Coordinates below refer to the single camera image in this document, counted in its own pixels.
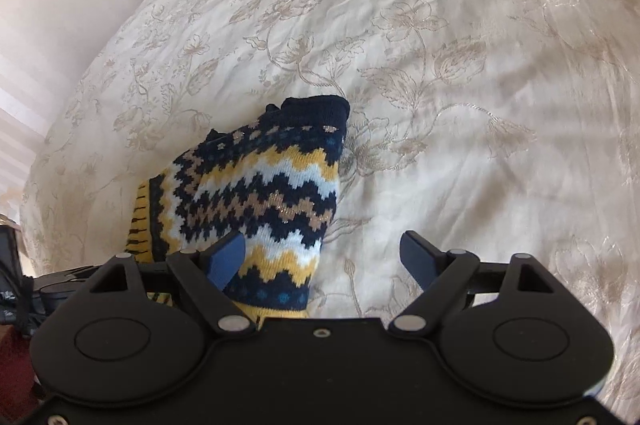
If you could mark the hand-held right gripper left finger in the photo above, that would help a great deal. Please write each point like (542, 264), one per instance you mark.
(227, 255)

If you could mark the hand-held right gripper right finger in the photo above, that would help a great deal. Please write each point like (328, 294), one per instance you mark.
(417, 255)

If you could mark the navy yellow zigzag knit sweater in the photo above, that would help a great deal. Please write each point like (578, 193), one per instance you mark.
(270, 185)

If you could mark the dark floral bag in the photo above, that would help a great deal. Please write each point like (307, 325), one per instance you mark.
(12, 280)

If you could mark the dark red rug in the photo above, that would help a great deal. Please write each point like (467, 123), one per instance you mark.
(17, 370)

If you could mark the cream floral bedspread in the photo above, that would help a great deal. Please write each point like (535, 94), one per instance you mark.
(450, 105)

